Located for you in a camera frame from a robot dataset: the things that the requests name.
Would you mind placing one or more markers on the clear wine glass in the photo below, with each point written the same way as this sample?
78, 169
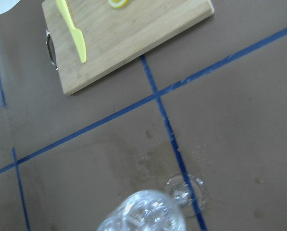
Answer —
154, 210

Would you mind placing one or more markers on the bamboo cutting board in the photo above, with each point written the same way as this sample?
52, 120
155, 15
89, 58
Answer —
115, 37

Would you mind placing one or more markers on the yellow plastic knife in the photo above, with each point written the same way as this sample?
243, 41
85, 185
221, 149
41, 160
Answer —
75, 32

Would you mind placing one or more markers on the lemon slice nearest board edge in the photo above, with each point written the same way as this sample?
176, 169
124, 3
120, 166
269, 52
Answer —
116, 4

